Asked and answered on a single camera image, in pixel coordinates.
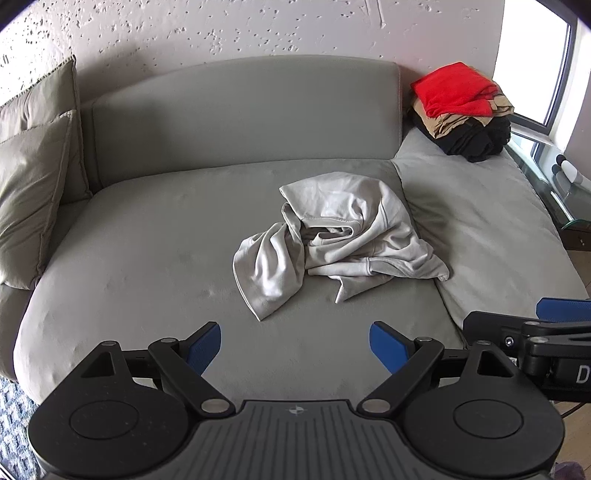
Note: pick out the black folded garment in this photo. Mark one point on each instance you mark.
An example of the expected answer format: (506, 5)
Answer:
(480, 141)

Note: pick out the beige cushion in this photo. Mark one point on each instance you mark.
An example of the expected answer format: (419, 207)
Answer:
(32, 194)
(46, 92)

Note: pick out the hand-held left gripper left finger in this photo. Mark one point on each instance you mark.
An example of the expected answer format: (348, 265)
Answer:
(205, 347)

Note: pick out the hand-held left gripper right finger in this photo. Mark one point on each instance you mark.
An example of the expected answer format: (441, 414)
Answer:
(387, 347)

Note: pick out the blue patterned rug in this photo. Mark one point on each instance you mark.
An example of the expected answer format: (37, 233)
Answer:
(14, 415)

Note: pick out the red folded garment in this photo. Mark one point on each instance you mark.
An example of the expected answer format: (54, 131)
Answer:
(452, 90)

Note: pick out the tan folded garment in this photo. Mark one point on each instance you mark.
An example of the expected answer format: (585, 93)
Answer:
(445, 125)

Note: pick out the grey fabric sofa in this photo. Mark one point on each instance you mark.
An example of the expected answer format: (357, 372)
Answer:
(161, 254)

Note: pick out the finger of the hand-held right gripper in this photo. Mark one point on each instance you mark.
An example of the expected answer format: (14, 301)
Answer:
(564, 308)
(489, 325)

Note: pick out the window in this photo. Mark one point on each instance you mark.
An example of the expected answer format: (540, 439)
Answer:
(531, 69)

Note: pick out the glass side table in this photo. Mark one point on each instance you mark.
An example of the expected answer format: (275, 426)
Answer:
(554, 207)

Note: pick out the white handheld device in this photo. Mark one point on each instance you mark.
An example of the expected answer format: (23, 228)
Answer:
(575, 173)

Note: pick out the light grey sweatshirt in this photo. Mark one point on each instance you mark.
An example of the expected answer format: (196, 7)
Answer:
(360, 221)

